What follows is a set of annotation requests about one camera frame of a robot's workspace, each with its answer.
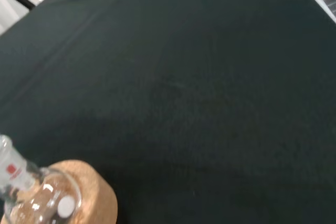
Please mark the black bench cloth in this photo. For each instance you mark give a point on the black bench cloth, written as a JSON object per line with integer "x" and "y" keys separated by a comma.
{"x": 183, "y": 90}

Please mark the round-bottom glass flask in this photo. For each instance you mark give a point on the round-bottom glass flask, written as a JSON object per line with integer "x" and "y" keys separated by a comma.
{"x": 31, "y": 190}

